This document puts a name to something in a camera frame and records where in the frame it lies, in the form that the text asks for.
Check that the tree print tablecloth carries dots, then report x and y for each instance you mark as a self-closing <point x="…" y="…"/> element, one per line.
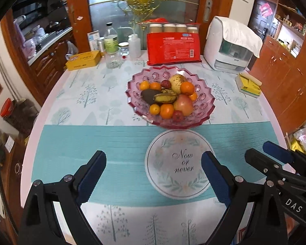
<point x="91" y="94"/>

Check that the red paper cup package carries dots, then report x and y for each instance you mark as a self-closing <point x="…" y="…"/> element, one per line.
<point x="173" y="48"/>

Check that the spotted ripe banana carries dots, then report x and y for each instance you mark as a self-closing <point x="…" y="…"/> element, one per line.
<point x="164" y="98"/>

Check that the silver metal can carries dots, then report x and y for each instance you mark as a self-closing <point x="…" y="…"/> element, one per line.
<point x="101" y="44"/>

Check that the clear drinking glass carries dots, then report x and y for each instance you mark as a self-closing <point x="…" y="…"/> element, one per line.
<point x="113" y="61"/>

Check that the pink glass fruit bowl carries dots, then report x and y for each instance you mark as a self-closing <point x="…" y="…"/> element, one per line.
<point x="202" y="103"/>

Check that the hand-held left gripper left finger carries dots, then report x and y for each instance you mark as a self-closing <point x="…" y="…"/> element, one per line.
<point x="90" y="181"/>

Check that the pile of plastic bags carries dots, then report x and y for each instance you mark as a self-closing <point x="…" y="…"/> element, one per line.
<point x="304" y="140"/>

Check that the red container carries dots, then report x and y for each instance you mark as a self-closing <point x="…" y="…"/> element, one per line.
<point x="7" y="108"/>

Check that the large red yellow apple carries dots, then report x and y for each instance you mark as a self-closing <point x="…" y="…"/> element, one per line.
<point x="183" y="104"/>

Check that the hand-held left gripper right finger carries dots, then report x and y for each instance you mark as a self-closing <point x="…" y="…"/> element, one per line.
<point x="216" y="181"/>

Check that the small red fruit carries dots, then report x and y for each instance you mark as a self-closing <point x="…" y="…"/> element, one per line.
<point x="177" y="116"/>
<point x="165" y="83"/>

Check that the white towel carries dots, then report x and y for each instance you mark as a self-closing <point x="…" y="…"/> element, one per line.
<point x="239" y="33"/>

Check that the small glass jar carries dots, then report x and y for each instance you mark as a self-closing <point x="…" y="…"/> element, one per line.
<point x="124" y="48"/>

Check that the white squeeze bottle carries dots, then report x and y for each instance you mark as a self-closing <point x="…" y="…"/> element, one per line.
<point x="134" y="46"/>

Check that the yellow tissue pack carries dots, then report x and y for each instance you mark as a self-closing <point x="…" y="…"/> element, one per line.
<point x="250" y="86"/>

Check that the yellow tin box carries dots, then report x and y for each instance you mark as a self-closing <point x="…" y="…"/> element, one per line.
<point x="83" y="60"/>

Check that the white countertop appliance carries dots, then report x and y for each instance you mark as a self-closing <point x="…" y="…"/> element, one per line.
<point x="211" y="43"/>

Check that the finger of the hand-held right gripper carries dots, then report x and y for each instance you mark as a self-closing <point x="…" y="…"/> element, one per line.
<point x="278" y="149"/>
<point x="262" y="162"/>

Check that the wooden side cabinet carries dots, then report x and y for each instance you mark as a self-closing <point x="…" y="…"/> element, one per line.
<point x="283" y="81"/>

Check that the red door decoration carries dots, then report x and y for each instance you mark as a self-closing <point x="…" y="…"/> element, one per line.
<point x="266" y="9"/>

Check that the wooden wall shelf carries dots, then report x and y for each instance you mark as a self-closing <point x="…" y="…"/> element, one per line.
<point x="290" y="23"/>

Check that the dark green avocado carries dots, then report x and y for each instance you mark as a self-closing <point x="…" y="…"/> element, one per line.
<point x="149" y="96"/>

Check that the clear plastic bag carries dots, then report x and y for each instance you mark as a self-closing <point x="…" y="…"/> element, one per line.
<point x="72" y="48"/>

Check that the white blue carton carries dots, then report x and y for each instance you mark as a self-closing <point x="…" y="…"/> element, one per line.
<point x="92" y="39"/>

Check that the teal striped placemat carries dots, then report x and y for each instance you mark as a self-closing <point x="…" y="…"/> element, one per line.
<point x="79" y="145"/>

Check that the yellow pear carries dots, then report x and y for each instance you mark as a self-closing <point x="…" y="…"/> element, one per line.
<point x="177" y="81"/>

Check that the wooden kitchen cabinet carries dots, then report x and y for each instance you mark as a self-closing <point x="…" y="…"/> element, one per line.
<point x="48" y="66"/>

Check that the small yellow banana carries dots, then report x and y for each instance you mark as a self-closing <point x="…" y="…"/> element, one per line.
<point x="168" y="91"/>

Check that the clear bottle green label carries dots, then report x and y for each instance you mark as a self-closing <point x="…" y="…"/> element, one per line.
<point x="111" y="40"/>

